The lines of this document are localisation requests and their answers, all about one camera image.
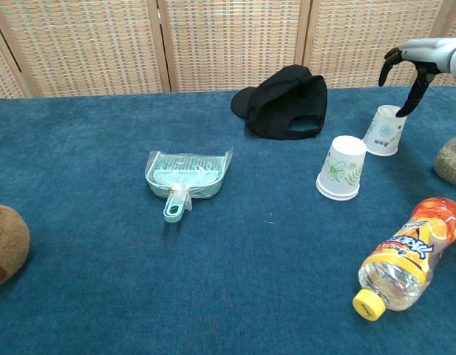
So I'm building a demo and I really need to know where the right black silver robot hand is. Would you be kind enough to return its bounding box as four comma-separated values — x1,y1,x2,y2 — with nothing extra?
378,36,454,118

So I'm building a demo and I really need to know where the white paper cup blue print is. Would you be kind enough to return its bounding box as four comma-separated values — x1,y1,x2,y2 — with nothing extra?
362,105,408,157

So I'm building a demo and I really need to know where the white paper cup green flower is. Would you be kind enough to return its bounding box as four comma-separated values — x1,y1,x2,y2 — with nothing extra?
317,135,368,197

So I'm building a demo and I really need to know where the glass jar with dried herbs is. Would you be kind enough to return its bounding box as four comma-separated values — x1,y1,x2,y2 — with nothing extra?
433,135,456,185

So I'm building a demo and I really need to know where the black baseball cap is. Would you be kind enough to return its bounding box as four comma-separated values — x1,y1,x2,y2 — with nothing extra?
230,64,329,141

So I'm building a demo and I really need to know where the orange drink bottle yellow cap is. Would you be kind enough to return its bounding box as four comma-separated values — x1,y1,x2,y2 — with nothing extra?
352,197,456,322

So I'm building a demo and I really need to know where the woven bamboo folding screen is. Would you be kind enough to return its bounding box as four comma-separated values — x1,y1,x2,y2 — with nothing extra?
0,0,456,99

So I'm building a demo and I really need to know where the mint green dustpan in plastic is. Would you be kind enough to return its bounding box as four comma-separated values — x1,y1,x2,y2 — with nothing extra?
144,146,234,224

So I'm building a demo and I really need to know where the blue carpet table cover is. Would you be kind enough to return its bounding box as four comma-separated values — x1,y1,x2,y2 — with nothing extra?
0,87,456,355

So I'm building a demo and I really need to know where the brown capybara plush toy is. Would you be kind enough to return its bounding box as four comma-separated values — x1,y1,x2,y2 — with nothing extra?
0,203,31,289

